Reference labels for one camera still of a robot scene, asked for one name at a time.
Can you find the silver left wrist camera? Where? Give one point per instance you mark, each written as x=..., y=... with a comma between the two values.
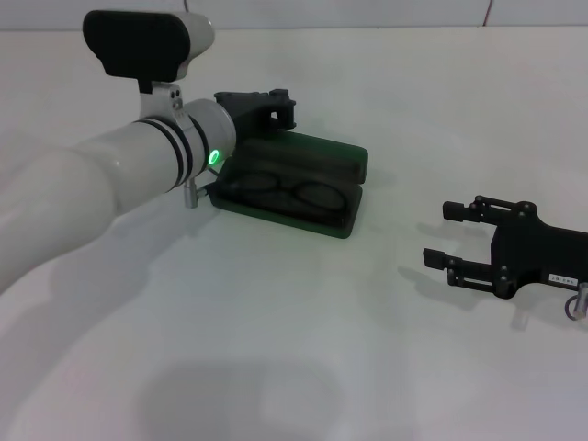
x=138, y=41

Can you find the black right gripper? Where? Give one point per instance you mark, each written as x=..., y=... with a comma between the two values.
x=542, y=252

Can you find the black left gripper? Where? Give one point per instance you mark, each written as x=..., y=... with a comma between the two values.
x=248, y=112

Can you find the green glasses case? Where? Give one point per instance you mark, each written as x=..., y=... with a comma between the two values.
x=340, y=161

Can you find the black glasses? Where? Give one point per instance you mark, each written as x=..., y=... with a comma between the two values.
x=294, y=189

